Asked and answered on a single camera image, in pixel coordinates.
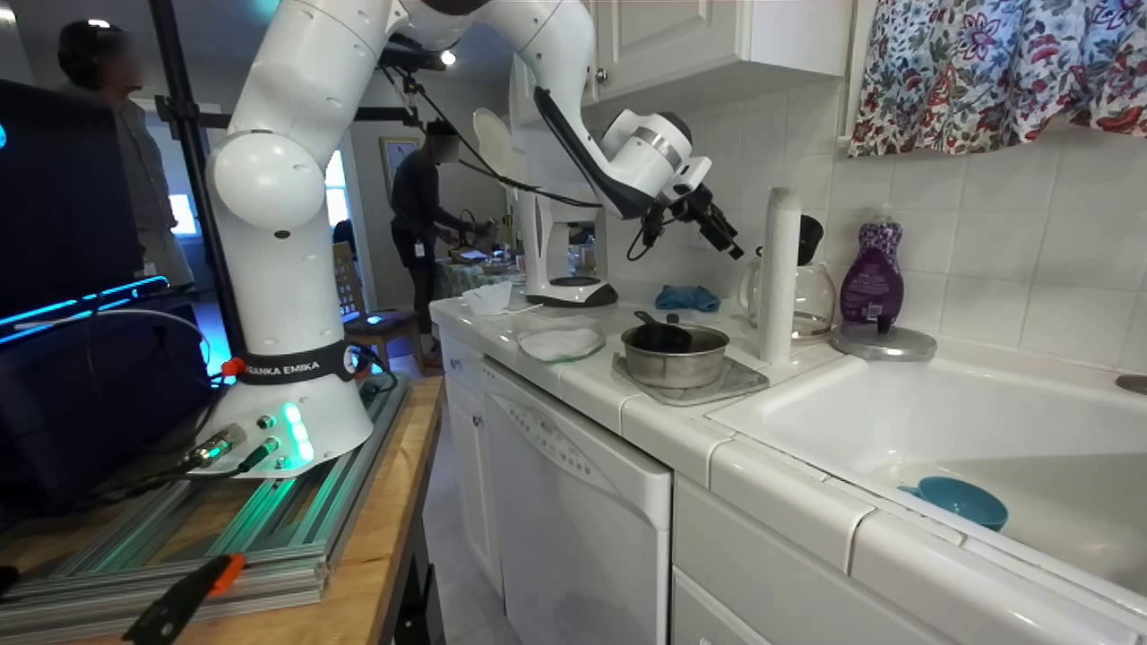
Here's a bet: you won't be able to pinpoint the white kitchen sink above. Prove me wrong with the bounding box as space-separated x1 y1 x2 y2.
707 350 1147 601

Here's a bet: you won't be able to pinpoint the white crumpled paper towel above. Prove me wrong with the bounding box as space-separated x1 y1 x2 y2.
458 281 520 322

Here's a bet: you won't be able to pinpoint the orange black clamp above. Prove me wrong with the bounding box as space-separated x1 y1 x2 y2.
120 548 250 645

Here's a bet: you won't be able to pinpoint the white dishwasher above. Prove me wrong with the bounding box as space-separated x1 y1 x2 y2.
481 354 677 645

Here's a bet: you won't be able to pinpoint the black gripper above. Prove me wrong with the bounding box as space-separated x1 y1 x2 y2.
642 176 748 262

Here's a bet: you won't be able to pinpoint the aluminium mounting frame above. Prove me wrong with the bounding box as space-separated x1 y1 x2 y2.
0 377 414 639

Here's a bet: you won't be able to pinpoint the small black toy pot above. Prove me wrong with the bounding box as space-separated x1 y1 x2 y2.
626 306 730 359

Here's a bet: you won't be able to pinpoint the white folded towel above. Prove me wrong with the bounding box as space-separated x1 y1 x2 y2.
513 306 609 367

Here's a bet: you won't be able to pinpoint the black camera on boom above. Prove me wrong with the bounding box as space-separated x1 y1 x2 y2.
378 34 453 75

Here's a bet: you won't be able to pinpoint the blue terry cloth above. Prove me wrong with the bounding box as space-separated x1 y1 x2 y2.
654 282 726 316

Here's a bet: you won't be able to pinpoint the silver metal bowl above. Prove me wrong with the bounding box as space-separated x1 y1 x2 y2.
618 319 735 396

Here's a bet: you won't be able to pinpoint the white sink base cabinet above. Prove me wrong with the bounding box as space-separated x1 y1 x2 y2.
436 346 1147 645

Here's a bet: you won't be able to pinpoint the white coffee maker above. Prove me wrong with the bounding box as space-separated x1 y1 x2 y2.
520 192 625 313

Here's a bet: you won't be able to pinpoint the blue sponge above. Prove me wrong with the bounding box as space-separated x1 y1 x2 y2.
900 475 1012 536

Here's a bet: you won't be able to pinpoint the wooden work table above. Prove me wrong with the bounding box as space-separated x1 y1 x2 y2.
0 372 447 645

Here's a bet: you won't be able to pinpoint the round silver lid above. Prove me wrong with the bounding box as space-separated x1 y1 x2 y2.
827 319 938 367

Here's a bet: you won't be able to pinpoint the person in dark clothes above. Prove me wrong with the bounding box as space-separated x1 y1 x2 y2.
389 120 484 340

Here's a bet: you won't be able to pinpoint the floral window curtain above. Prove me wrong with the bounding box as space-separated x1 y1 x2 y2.
840 0 1147 161

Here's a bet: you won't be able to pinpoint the purple soap bottle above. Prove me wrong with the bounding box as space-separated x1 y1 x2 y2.
834 220 908 337

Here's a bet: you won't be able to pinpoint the white upper wall cabinet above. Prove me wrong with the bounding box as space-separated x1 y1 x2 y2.
589 0 861 127

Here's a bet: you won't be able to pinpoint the black computer monitor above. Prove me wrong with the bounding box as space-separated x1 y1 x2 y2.
0 75 221 521

